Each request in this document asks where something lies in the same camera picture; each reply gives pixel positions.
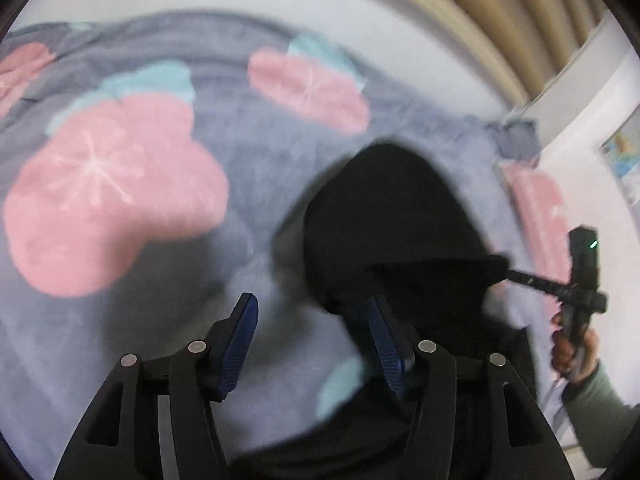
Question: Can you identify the black garment with white lettering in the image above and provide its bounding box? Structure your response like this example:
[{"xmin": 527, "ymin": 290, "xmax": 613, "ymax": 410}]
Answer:
[{"xmin": 231, "ymin": 143, "xmax": 541, "ymax": 479}]

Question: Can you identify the green right sleeve forearm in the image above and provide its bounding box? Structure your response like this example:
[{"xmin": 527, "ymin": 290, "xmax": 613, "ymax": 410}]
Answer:
[{"xmin": 562, "ymin": 361, "xmax": 639, "ymax": 468}]

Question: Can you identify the person's right hand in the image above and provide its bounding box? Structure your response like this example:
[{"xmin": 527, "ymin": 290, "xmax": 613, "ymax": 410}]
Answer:
[{"xmin": 551, "ymin": 313, "xmax": 600, "ymax": 385}]

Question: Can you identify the pink pillow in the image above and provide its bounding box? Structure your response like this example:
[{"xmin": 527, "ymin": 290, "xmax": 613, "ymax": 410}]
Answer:
[{"xmin": 494, "ymin": 159, "xmax": 574, "ymax": 321}]

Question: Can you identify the grey cat-ear cushion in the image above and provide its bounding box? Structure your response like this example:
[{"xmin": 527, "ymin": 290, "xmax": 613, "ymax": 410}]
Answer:
[{"xmin": 486, "ymin": 118, "xmax": 541, "ymax": 164}]

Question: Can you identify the grey floral bed blanket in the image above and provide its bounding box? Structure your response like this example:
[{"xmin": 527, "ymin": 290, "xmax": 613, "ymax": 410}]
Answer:
[{"xmin": 1, "ymin": 12, "xmax": 533, "ymax": 479}]

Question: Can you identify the brown striped window blind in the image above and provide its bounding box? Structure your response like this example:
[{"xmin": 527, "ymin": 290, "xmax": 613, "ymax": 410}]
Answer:
[{"xmin": 407, "ymin": 0, "xmax": 608, "ymax": 107}]

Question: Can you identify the colourful wall map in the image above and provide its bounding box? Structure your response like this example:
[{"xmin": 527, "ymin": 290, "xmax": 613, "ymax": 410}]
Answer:
[{"xmin": 601, "ymin": 107, "xmax": 639, "ymax": 207}]

